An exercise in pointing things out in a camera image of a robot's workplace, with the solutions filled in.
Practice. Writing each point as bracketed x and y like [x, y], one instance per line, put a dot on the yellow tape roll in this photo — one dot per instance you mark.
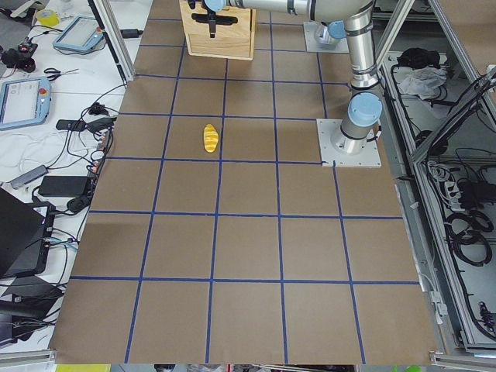
[47, 17]

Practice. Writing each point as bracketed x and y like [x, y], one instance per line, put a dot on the aluminium frame post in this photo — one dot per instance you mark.
[107, 22]

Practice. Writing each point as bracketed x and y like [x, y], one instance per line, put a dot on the grey usb hub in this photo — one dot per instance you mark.
[28, 177]

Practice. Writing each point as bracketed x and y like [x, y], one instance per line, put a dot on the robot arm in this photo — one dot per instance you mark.
[315, 10]
[365, 107]

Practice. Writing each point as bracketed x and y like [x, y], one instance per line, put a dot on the white crumpled cloth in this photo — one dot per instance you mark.
[424, 82]

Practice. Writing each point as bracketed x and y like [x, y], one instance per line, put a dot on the wooden drawer cabinet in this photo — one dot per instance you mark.
[234, 31]

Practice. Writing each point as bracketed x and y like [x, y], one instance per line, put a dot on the black scissors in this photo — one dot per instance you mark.
[52, 73]

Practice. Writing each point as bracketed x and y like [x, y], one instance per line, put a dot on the toy bread loaf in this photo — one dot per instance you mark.
[210, 138]

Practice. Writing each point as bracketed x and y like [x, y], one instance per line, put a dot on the brown paper table mat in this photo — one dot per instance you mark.
[253, 253]

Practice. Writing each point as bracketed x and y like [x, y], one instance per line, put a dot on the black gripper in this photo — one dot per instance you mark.
[211, 15]

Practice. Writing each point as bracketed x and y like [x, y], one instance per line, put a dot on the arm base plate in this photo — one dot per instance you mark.
[321, 37]
[336, 150]

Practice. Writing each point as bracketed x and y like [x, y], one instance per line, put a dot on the black power brick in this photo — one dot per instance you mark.
[63, 186]

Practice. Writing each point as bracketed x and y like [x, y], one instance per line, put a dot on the blue teach pendant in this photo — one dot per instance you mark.
[25, 102]
[81, 36]

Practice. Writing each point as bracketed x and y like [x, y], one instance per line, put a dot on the blue teach pendant near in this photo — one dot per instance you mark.
[25, 102]

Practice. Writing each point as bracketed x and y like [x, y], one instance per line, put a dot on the black laptop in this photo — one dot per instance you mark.
[25, 230]

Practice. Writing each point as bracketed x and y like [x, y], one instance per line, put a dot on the blue teach pendant far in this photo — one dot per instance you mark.
[81, 36]

